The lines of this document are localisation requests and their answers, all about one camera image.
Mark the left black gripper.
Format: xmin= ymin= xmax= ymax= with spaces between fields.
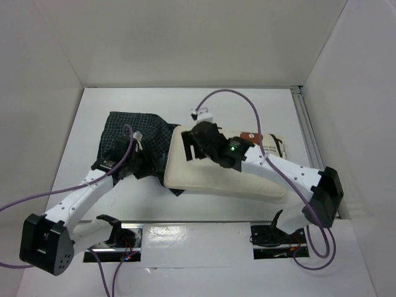
xmin=125 ymin=144 xmax=164 ymax=179

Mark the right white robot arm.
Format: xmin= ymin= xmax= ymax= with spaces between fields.
xmin=181 ymin=122 xmax=344 ymax=243

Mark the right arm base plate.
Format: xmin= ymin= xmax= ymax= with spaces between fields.
xmin=249 ymin=225 xmax=309 ymax=260

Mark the dark checked pillowcase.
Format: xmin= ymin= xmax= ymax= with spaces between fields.
xmin=97 ymin=111 xmax=178 ymax=186

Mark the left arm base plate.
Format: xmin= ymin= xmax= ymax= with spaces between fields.
xmin=92 ymin=223 xmax=144 ymax=263

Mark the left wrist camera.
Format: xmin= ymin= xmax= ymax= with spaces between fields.
xmin=133 ymin=131 xmax=143 ymax=152

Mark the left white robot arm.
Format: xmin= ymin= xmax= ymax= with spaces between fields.
xmin=19 ymin=132 xmax=143 ymax=276

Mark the cream pillow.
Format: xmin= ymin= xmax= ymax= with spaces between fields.
xmin=164 ymin=126 xmax=286 ymax=203

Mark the aluminium rail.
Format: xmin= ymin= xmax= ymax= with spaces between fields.
xmin=290 ymin=86 xmax=325 ymax=170

